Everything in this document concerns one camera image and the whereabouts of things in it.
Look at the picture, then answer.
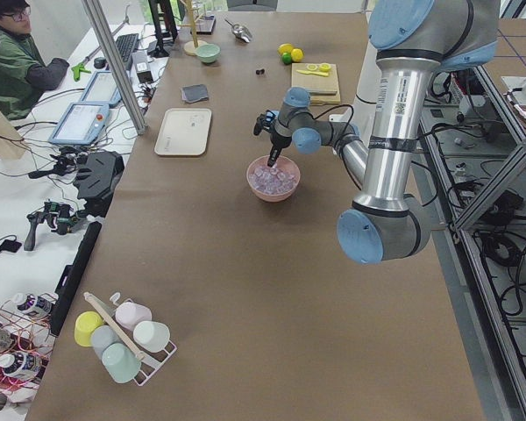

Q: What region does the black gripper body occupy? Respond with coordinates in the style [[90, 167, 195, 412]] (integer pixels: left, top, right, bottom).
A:
[[253, 111, 279, 136]]

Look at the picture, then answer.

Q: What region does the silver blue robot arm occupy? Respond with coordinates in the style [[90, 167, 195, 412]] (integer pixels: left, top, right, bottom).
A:
[[254, 1, 500, 264]]

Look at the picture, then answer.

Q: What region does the clear ice cube pile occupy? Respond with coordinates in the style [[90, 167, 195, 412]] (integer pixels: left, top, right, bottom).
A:
[[248, 165, 295, 195]]

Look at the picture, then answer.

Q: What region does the metal ice scoop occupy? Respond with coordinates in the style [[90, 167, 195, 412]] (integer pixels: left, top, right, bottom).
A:
[[224, 18, 252, 43]]

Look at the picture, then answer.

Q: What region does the wooden cup tree stand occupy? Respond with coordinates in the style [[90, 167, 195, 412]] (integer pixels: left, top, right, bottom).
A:
[[180, 0, 207, 56]]

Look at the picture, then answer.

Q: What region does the pink cup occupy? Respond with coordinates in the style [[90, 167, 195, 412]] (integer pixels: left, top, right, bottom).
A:
[[115, 302, 153, 331]]

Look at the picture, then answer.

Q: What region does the white cup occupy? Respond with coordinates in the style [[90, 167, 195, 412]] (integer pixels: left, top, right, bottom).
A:
[[132, 320, 171, 353]]

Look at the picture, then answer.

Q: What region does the grey cup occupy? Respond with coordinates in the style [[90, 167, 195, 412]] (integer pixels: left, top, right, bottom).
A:
[[90, 325, 119, 359]]

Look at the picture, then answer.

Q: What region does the yellow cup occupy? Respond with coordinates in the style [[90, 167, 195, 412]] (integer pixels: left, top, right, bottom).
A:
[[74, 310, 104, 347]]

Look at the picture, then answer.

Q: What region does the mint green cup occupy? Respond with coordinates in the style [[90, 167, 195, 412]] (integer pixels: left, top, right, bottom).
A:
[[101, 343, 141, 383]]

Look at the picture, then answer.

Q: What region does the pink bowl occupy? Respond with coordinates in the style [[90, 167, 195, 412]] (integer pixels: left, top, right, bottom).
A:
[[246, 156, 301, 203]]

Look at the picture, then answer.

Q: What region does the wooden cutting board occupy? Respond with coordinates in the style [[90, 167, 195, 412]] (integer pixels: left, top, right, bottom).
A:
[[291, 63, 341, 105]]

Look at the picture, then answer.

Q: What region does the green lime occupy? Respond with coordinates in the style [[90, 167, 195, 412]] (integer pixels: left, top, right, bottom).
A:
[[281, 52, 293, 66]]

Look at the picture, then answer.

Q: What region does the yellow plastic knife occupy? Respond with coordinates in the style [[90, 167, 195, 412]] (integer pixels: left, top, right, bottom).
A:
[[295, 69, 330, 77]]

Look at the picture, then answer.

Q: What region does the grey folded cloth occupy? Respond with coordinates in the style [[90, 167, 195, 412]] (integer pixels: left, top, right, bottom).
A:
[[181, 84, 210, 103]]

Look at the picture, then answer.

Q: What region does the cream rabbit tray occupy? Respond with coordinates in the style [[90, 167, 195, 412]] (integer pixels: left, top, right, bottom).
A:
[[153, 108, 212, 157]]

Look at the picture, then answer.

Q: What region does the mint green bowl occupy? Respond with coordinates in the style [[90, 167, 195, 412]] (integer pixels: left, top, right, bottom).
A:
[[195, 43, 221, 64]]

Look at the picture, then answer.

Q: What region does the black keyboard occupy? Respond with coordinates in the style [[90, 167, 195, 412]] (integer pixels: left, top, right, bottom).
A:
[[115, 33, 139, 70]]

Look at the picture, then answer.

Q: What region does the blue teach pendant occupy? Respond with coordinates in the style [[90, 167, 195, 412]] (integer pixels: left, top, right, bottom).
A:
[[48, 101, 110, 146], [80, 70, 122, 108]]

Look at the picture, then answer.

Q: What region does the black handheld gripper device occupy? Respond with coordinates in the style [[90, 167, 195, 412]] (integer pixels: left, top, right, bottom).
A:
[[24, 201, 89, 251]]

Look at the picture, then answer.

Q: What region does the black flat bar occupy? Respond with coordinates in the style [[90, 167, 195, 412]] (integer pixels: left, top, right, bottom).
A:
[[50, 222, 103, 337]]

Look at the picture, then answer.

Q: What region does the person in green vest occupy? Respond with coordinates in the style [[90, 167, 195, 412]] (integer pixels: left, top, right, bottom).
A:
[[0, 1, 69, 120]]

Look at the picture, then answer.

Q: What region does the aluminium frame post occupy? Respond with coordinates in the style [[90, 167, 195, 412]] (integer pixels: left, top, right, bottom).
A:
[[82, 0, 146, 135]]

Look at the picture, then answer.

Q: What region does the black metal bracket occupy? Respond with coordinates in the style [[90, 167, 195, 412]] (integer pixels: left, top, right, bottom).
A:
[[73, 151, 124, 218]]

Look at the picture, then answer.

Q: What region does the white wire cup rack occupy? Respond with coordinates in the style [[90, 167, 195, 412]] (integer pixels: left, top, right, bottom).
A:
[[83, 292, 177, 386]]

